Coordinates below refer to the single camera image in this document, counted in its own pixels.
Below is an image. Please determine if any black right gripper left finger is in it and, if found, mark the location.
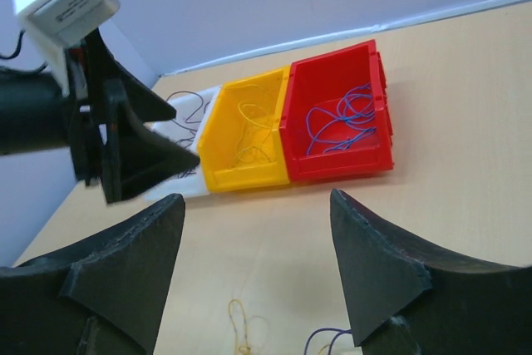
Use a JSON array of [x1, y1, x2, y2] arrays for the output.
[[1, 194, 185, 354]]

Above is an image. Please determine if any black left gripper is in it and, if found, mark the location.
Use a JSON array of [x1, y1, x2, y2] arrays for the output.
[[1, 28, 200, 204]]

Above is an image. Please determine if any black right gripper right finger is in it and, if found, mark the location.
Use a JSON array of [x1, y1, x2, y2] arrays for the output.
[[330, 190, 531, 354]]

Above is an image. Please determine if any single purple cable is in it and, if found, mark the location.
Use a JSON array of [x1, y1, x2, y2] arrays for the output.
[[165, 89, 211, 181]]

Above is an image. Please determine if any single yellow cable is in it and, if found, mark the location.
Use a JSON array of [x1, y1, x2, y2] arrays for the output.
[[230, 82, 279, 169]]

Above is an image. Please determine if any yellow cable tangle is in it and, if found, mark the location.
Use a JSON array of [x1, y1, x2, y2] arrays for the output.
[[227, 298, 269, 355]]

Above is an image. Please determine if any blue cable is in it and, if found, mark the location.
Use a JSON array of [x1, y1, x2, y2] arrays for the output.
[[336, 82, 375, 127], [305, 105, 378, 156]]

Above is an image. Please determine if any white plastic bin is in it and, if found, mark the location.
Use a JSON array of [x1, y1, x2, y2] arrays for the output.
[[144, 86, 221, 200]]

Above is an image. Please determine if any yellow plastic bin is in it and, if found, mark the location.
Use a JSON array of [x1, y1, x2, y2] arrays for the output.
[[198, 66, 290, 192]]

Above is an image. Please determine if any red plastic bin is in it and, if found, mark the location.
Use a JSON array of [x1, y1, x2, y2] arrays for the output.
[[279, 40, 394, 181]]

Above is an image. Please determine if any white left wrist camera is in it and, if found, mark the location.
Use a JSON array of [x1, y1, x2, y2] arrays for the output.
[[12, 0, 120, 97]]

